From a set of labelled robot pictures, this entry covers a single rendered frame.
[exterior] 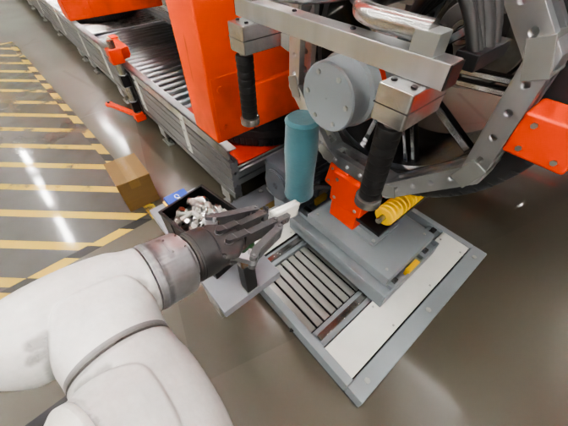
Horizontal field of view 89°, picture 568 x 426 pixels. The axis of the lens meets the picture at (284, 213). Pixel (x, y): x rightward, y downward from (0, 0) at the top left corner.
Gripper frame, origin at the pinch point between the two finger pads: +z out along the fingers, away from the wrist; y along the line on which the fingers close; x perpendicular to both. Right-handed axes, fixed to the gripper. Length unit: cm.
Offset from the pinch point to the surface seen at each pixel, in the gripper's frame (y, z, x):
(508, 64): -11, 71, -29
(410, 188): -11.9, 29.7, -2.7
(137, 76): 158, 43, 20
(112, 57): 171, 36, 13
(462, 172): -19.8, 26.2, -11.9
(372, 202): -12.7, 5.8, -8.1
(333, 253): 6, 46, 43
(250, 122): 20.8, 8.4, -8.4
